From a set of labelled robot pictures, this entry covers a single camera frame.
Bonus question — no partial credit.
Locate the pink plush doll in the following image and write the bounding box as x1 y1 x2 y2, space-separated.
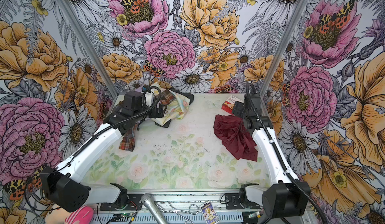
45 205 94 224

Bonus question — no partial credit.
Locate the maroon cloth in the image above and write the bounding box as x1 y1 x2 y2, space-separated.
214 115 258 161

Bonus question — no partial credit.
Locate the dark grey cloth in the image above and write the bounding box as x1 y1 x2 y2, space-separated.
156 88 195 129

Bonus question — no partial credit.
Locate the metal wire hook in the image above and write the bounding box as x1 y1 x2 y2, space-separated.
155 202 200 224

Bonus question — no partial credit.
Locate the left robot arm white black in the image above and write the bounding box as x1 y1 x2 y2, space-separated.
40 86 164 213

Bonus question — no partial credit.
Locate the red white snack box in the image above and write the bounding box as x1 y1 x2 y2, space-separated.
221 95 244 115

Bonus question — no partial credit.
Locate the red plaid cloth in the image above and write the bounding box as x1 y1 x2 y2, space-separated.
119 90 176 152

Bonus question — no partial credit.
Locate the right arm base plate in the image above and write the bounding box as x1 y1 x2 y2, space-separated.
220 192 261 210

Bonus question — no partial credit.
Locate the colourful card packet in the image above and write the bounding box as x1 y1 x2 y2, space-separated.
201 201 220 224

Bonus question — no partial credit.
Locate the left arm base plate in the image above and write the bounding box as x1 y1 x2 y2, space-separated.
99 193 143 211

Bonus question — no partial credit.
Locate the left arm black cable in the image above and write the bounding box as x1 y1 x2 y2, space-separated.
23 85 163 213

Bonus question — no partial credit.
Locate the pastel floral cloth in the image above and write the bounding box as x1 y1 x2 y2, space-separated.
150 82 190 127

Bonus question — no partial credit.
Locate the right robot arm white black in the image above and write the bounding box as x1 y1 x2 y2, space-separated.
232 93 310 224

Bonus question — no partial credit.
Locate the silver microphone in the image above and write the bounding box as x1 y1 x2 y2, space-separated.
141 193 168 224

